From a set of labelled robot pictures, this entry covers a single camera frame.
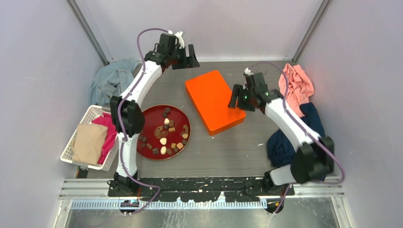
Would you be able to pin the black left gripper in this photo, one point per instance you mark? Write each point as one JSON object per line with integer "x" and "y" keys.
{"x": 187, "y": 63}

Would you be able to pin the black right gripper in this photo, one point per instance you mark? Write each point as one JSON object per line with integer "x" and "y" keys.
{"x": 237, "y": 90}

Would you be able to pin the orange box lid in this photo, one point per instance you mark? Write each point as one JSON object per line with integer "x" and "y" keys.
{"x": 208, "y": 80}

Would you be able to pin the orange chocolate box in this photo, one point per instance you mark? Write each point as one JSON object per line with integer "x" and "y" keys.
{"x": 212, "y": 108}

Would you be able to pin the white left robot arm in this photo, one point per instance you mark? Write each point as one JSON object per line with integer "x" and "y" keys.
{"x": 127, "y": 116}

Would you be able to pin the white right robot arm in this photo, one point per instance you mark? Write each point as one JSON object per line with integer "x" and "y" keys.
{"x": 273, "y": 95}

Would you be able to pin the caramel rounded square chocolate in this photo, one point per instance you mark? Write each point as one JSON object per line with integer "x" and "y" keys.
{"x": 179, "y": 146}

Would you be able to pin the white rounded chocolate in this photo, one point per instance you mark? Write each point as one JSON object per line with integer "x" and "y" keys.
{"x": 163, "y": 141}

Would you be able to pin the white oval chocolate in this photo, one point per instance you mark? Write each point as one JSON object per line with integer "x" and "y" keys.
{"x": 163, "y": 150}

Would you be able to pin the dark square pyramid chocolate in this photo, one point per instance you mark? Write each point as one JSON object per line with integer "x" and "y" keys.
{"x": 155, "y": 151}

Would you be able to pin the salmon pink cloth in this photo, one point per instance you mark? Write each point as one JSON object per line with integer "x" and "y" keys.
{"x": 299, "y": 88}

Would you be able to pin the navy blue cloth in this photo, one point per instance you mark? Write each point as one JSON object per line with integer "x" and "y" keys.
{"x": 280, "y": 148}

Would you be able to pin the round red plate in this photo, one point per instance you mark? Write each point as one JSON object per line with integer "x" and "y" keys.
{"x": 155, "y": 121}

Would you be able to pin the light blue denim cloth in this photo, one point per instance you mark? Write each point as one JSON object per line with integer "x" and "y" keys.
{"x": 111, "y": 80}

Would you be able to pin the pink cloth in basket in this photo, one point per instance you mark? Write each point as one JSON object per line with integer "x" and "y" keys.
{"x": 106, "y": 120}

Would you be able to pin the white plastic basket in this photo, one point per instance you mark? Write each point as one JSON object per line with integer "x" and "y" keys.
{"x": 92, "y": 112}

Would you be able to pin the beige cloth in basket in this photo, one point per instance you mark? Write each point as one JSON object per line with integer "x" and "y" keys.
{"x": 87, "y": 146}

